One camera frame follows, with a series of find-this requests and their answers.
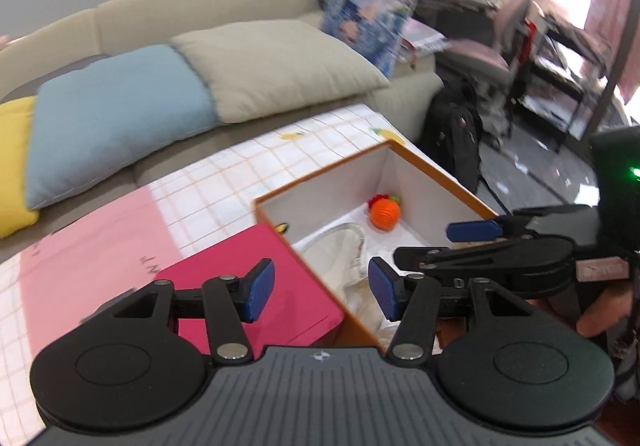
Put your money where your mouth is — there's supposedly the black backpack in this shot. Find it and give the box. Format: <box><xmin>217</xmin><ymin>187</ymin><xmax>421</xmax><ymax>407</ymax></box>
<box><xmin>416</xmin><ymin>77</ymin><xmax>484</xmax><ymax>194</ymax></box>

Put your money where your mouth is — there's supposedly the cream cloth bag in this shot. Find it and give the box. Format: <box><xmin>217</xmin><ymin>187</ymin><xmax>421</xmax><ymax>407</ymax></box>
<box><xmin>296</xmin><ymin>222</ymin><xmax>398</xmax><ymax>341</ymax></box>

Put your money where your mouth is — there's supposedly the pink mat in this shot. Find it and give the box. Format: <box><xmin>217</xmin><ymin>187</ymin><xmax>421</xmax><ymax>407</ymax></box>
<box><xmin>1</xmin><ymin>187</ymin><xmax>181</xmax><ymax>378</ymax></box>

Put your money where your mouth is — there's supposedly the pink office chair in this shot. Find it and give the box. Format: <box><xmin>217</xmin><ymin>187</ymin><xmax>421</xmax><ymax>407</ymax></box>
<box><xmin>438</xmin><ymin>0</ymin><xmax>537</xmax><ymax>151</ymax></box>

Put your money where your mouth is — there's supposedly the beige sofa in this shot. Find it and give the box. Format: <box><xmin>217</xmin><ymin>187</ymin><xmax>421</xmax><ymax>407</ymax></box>
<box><xmin>0</xmin><ymin>0</ymin><xmax>446</xmax><ymax>262</ymax></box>

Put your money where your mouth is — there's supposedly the checked lemon tablecloth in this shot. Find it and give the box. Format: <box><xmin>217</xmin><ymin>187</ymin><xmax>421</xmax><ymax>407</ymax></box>
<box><xmin>1</xmin><ymin>104</ymin><xmax>404</xmax><ymax>445</ymax></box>

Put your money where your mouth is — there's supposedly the person's right hand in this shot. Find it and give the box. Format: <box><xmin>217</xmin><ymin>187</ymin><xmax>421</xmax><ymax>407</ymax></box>
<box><xmin>576</xmin><ymin>281</ymin><xmax>634</xmax><ymax>338</ymax></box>

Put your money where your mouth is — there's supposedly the light blue cushion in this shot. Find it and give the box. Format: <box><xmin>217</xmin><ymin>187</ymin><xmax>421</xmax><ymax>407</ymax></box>
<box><xmin>25</xmin><ymin>44</ymin><xmax>219</xmax><ymax>209</ymax></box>

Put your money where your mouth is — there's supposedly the orange white storage box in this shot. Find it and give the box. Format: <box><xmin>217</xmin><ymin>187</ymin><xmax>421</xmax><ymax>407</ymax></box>
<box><xmin>252</xmin><ymin>139</ymin><xmax>501</xmax><ymax>354</ymax></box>

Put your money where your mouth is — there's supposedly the blue patterned gift box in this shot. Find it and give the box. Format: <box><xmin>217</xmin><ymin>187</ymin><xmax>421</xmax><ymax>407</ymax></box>
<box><xmin>320</xmin><ymin>0</ymin><xmax>419</xmax><ymax>78</ymax></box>

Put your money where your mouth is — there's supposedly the black metal rack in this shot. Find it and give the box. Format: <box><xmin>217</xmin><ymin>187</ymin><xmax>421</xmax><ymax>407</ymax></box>
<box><xmin>511</xmin><ymin>14</ymin><xmax>612</xmax><ymax>148</ymax></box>

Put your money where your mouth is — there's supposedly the beige cushion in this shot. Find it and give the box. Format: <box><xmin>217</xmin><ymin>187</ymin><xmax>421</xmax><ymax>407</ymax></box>
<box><xmin>170</xmin><ymin>20</ymin><xmax>390</xmax><ymax>125</ymax></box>

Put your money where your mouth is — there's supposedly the orange knitted ball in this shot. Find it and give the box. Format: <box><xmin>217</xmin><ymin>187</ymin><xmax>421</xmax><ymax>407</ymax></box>
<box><xmin>368</xmin><ymin>194</ymin><xmax>401</xmax><ymax>232</ymax></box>

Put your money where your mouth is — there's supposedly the yellow cushion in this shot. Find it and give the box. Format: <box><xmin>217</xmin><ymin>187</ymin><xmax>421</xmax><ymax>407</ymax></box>
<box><xmin>0</xmin><ymin>96</ymin><xmax>39</xmax><ymax>238</ymax></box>

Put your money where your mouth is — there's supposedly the red lidded plastic box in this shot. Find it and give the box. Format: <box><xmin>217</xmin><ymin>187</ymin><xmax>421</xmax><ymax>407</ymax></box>
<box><xmin>157</xmin><ymin>224</ymin><xmax>344</xmax><ymax>356</ymax></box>

